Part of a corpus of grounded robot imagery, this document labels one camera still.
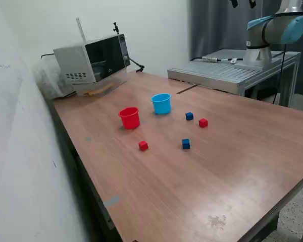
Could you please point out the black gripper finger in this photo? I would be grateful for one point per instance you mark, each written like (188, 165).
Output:
(234, 3)
(253, 3)

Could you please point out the blue cube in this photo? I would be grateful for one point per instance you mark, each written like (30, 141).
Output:
(185, 144)
(189, 116)

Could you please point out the red cube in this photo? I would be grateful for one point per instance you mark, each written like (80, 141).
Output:
(203, 122)
(143, 145)

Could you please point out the aluminium robot base platform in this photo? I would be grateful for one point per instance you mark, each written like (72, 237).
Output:
(217, 73)

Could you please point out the silver blue UR5e robot arm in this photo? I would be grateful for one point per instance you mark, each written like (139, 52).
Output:
(272, 30)

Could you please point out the dark tape strip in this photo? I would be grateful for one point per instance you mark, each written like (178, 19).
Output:
(187, 89)

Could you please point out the blue cup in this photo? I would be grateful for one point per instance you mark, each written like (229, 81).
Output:
(162, 104)

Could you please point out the thin white rod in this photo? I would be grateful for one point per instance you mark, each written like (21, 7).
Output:
(80, 29)

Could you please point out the red cup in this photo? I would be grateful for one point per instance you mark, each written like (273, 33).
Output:
(129, 119)

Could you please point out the wooden sticks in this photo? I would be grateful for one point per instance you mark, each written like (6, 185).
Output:
(96, 91)

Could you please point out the silver microwave oven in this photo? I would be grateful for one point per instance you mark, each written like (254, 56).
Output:
(73, 63)

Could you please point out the grey tape piece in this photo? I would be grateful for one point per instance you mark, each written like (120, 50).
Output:
(111, 201)

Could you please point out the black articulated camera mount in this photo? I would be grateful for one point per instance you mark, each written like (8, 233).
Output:
(139, 67)

